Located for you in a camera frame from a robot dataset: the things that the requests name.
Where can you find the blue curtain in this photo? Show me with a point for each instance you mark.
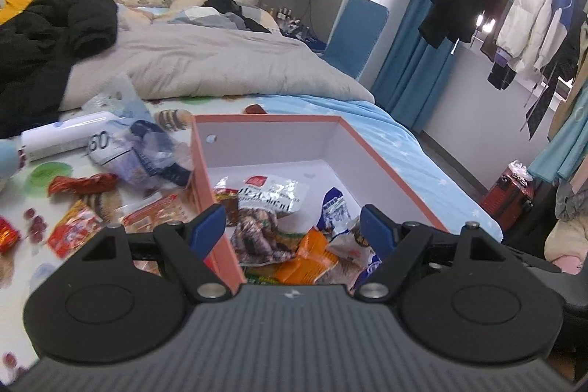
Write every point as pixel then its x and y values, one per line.
pixel 413 75

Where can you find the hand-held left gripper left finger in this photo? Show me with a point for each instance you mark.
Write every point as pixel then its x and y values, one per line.
pixel 209 229

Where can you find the grey striped cloth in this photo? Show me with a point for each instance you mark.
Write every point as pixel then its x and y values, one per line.
pixel 216 21

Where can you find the black patterned scarf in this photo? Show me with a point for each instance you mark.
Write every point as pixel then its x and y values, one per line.
pixel 540 109

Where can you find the red clear snack packet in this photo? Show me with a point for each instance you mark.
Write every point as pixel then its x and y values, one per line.
pixel 227 203

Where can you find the food print bed sheet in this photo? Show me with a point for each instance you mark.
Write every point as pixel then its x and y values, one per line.
pixel 41 185

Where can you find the yellow pillow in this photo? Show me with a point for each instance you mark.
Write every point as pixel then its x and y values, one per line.
pixel 14 8

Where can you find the blue white plush toy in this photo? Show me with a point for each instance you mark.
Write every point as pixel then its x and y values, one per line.
pixel 7 162

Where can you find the brown pastry clear packet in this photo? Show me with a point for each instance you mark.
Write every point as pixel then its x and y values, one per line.
pixel 349 252

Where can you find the red suitcase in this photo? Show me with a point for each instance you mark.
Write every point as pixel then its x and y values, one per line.
pixel 507 194

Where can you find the hanging white puffer jacket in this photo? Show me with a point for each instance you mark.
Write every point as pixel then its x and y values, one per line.
pixel 528 15

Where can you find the grey duvet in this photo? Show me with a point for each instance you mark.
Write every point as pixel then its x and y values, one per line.
pixel 206 61

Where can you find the blue chair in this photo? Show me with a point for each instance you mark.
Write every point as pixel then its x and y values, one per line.
pixel 353 38

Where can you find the white long carton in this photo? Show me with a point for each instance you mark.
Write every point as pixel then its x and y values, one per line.
pixel 64 137

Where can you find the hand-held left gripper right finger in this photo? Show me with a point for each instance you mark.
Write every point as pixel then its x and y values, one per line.
pixel 374 226

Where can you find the pink pillow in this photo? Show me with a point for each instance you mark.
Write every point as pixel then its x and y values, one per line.
pixel 186 0

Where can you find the green snack packet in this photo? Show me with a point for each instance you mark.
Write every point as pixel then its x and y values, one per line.
pixel 262 277

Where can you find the clear plastic bag blue print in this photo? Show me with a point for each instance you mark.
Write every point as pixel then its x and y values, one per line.
pixel 147 153

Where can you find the black clothing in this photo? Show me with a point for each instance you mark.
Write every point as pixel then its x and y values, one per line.
pixel 223 4

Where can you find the black jacket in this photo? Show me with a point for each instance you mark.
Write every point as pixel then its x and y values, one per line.
pixel 41 52

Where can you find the bright orange snack packet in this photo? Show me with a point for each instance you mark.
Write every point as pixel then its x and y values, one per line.
pixel 308 259

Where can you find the teal cloth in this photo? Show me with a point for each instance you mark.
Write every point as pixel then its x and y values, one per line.
pixel 565 144

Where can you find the small red snack packet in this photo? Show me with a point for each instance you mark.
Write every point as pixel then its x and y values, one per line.
pixel 8 235

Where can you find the white header brown snack packet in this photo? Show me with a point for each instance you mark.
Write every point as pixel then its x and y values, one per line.
pixel 266 194

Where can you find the beige cloth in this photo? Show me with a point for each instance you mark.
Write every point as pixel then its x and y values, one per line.
pixel 569 245

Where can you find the pink cardboard box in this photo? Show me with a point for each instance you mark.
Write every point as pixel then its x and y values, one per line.
pixel 257 141

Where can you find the bedside bottles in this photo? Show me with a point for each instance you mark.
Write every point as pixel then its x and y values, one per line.
pixel 294 27

